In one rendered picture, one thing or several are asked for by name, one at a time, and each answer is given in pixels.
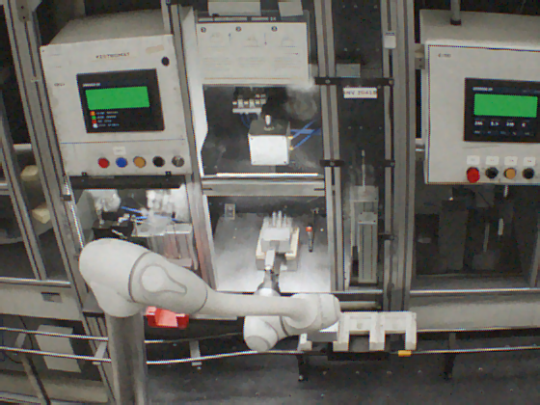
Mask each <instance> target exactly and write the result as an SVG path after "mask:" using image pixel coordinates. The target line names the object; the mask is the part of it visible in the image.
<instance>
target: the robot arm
mask: <svg viewBox="0 0 540 405"><path fill-rule="evenodd" d="M279 246H280V240H270V245H269V248H267V254H266V260H265V266H264V268H263V270H264V277H263V282H262V283H260V284H259V285H258V286H257V288H256V292H255V293H254V295H235V294H226V293H223V292H218V291H215V290H213V289H211V288H209V287H208V286H207V285H206V283H205V282H204V281H203V280H202V279H200V278H199V277H197V276H196V275H195V274H194V273H192V272H191V271H189V270H187V269H186V268H184V267H181V266H179V265H177V264H176V263H174V262H172V261H170V260H168V259H166V258H164V257H162V256H161V255H159V254H156V253H153V252H151V251H148V250H147V249H145V248H144V247H141V246H138V245H135V244H131V243H129V242H125V241H120V240H117V239H109V238H101V239H98V240H96V241H94V242H91V243H89V244H88V245H87V246H86V247H85V248H83V252H82V253H81V256H80V258H79V264H80V272H81V274H82V277H83V278H84V280H85V281H86V283H88V284H90V285H91V288H92V290H93V293H94V296H95V298H96V300H97V302H98V304H99V306H100V307H101V308H102V309H103V311H104V312H105V321H106V329H107V333H108V345H109V351H110V358H111V368H112V370H113V381H114V387H115V393H116V401H117V404H118V405H151V400H150V393H149V376H148V362H147V358H146V340H145V338H144V320H143V312H142V309H143V307H144V306H149V307H153V308H159V309H163V310H164V309H167V310H168V311H174V312H178V313H182V314H188V315H189V314H208V315H221V316H240V317H246V320H245V326H244V339H245V341H246V343H247V344H248V345H249V347H250V348H251V349H252V350H254V351H256V352H258V353H263V352H266V351H268V350H269V349H270V348H272V347H273V346H274V345H275V344H276V343H277V341H279V340H281V339H282V338H285V337H287V336H291V335H302V334H308V333H313V332H317V331H321V330H324V329H327V328H329V327H331V326H333V325H334V324H336V323H337V322H338V321H339V319H340V317H341V313H340V306H339V303H338V298H337V297H335V296H334V295H332V294H328V293H313V294H297V295H294V296H293V297H291V298H287V297H281V289H280V287H279V284H280V283H279V282H278V280H279V276H280V272H281V267H282V262H281V261H276V256H277V255H278V253H279Z"/></svg>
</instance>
